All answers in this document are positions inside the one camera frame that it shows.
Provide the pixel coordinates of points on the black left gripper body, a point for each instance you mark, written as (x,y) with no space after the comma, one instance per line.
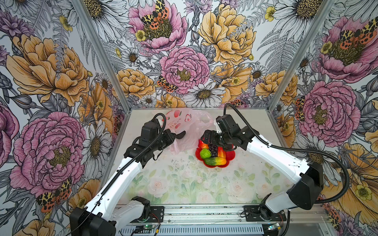
(165,139)

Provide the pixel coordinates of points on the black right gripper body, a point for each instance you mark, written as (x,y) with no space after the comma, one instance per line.
(222,139)

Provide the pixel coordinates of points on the pink plastic bag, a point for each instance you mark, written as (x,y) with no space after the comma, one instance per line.
(193,122)

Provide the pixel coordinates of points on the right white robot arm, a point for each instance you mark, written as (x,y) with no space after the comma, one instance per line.
(306,178)

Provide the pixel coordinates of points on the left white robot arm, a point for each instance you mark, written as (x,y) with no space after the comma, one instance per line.
(99,217)

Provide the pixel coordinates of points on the red flower-shaped plate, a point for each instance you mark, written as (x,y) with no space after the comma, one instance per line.
(230,155)

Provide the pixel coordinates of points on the orange red toy fruit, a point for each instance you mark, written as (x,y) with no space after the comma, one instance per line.
(221,153)

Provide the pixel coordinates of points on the dark purple toy grapes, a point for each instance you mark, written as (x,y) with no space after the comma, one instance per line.
(213,150)

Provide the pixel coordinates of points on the red toy apple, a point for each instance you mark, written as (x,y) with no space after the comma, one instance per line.
(202,145)

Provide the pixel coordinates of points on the green yellow toy mango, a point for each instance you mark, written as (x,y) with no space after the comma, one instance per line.
(215,161)

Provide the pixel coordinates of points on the green toy lime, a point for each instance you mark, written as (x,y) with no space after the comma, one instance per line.
(205,153)

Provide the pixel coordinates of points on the green circuit board left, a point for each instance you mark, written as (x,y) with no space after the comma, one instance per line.
(146,227)

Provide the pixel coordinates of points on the green circuit board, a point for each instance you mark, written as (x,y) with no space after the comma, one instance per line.
(146,227)
(274,227)

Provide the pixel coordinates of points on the green circuit board right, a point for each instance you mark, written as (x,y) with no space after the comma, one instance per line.
(274,227)

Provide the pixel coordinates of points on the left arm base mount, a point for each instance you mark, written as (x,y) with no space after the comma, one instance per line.
(155,215)

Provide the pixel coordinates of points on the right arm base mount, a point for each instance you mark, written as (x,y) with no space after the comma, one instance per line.
(256,213)

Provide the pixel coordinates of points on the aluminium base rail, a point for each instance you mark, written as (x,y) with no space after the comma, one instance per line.
(225,220)

